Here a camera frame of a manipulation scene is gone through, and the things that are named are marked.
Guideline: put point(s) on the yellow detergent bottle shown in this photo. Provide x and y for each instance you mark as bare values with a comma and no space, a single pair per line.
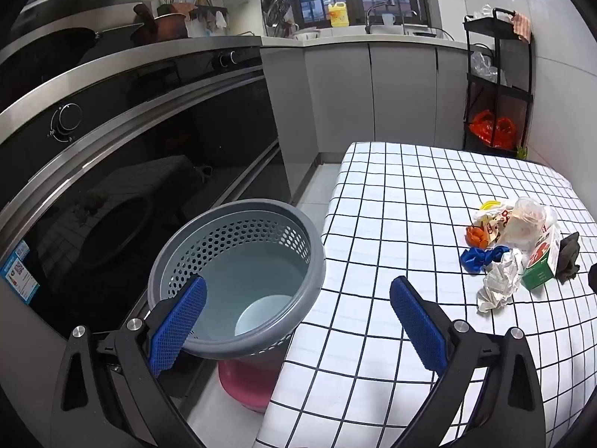
339,15

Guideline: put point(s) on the grey perforated plastic basket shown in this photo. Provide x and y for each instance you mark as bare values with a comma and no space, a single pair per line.
261,261

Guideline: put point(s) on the white red snack wrapper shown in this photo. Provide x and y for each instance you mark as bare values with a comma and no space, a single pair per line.
494,226

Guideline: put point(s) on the black metal shelf cart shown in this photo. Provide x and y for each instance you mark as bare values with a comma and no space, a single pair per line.
499,88

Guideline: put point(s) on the green white carton box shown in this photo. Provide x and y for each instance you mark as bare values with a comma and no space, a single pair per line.
541,261

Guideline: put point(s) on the blue wrapper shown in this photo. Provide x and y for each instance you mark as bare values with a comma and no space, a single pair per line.
473,257

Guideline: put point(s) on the large black oven knob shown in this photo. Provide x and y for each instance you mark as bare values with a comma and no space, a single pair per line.
67,119

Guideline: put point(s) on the wall utensil rack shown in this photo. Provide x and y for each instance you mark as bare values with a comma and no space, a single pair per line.
205,9

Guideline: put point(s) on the black cloth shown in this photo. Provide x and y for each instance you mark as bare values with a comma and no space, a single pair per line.
568,256

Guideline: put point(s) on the red plastic bag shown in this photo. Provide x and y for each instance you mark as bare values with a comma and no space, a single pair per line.
489,128

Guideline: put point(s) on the clear plastic bag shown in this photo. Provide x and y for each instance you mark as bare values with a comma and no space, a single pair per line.
552,217

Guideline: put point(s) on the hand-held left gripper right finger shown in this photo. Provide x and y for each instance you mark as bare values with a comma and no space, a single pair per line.
417,324

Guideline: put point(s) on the white paper ball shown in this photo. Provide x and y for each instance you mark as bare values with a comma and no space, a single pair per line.
501,280

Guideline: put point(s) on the grey kitchen cabinets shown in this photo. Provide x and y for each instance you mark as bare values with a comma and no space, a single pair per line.
340,93

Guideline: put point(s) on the white cup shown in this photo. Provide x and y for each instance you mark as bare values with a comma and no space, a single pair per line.
388,19

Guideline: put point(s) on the blue energy label sticker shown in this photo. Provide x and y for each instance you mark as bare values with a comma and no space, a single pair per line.
18,268

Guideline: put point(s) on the black glass built-in oven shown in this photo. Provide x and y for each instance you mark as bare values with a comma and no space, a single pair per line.
140,149

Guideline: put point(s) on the transparent bag on cart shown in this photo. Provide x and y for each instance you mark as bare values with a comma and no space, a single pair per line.
485,67

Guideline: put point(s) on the desk fan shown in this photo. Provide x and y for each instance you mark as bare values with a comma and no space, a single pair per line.
277,4

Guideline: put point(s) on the checkered brown cloth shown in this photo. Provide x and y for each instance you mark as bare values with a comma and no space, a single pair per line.
521,25

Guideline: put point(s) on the clear plastic cup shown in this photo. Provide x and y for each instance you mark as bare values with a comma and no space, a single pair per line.
524,219

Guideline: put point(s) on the small black stove knob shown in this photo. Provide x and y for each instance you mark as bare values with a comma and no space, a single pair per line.
227,58

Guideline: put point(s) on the copper brown pot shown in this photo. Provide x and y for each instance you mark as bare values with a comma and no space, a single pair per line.
168,25

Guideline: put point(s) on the orange peel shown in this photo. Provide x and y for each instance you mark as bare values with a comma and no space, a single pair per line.
476,237

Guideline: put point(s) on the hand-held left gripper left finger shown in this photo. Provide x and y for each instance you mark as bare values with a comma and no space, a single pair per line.
179,324

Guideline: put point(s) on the green leafy item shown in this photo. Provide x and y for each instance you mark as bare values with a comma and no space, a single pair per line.
522,152

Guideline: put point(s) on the steel kitchen faucet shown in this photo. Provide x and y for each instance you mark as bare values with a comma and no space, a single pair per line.
368,18

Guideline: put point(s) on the white bowl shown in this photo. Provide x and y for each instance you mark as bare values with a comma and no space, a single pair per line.
307,33

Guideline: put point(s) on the white black checkered tablecloth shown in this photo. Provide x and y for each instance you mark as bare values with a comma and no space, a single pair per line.
396,219

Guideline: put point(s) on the pink plastic basin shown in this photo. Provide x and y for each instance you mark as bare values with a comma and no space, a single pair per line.
242,382

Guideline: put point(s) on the white plastic bag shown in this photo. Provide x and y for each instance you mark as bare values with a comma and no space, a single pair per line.
482,11

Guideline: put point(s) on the black wok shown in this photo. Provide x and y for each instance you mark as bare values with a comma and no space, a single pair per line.
60,42

